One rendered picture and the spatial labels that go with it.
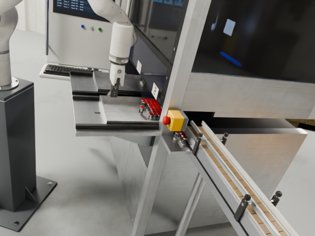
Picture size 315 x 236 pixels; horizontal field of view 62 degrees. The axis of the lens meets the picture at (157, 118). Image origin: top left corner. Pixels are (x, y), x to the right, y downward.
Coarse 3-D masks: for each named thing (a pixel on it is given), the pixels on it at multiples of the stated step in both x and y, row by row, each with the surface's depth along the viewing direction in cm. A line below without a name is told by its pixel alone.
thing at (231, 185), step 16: (192, 128) 130; (208, 128) 126; (192, 144) 122; (208, 144) 114; (224, 144) 120; (192, 160) 121; (208, 160) 109; (224, 160) 112; (208, 176) 109; (224, 176) 103; (240, 176) 105; (224, 192) 98; (240, 192) 97; (256, 192) 95; (224, 208) 98; (240, 208) 88; (256, 208) 86; (272, 208) 88; (240, 224) 89; (256, 224) 85; (272, 224) 81; (288, 224) 82
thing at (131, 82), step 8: (96, 72) 171; (104, 72) 173; (96, 80) 168; (104, 80) 170; (128, 80) 179; (136, 80) 182; (96, 88) 156; (104, 88) 159; (120, 88) 164; (128, 88) 167; (136, 88) 169; (144, 88) 172; (152, 96) 164
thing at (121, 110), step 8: (104, 96) 144; (120, 96) 147; (128, 96) 149; (104, 104) 142; (112, 104) 144; (120, 104) 146; (128, 104) 148; (136, 104) 150; (104, 112) 130; (112, 112) 137; (120, 112) 139; (128, 112) 140; (136, 112) 142; (144, 112) 144; (112, 120) 124; (120, 120) 125; (128, 120) 127; (136, 120) 135; (144, 120) 137
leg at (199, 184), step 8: (200, 176) 122; (200, 184) 124; (192, 192) 128; (200, 192) 127; (192, 200) 130; (192, 208) 132; (184, 216) 136; (184, 224) 138; (176, 232) 144; (184, 232) 141
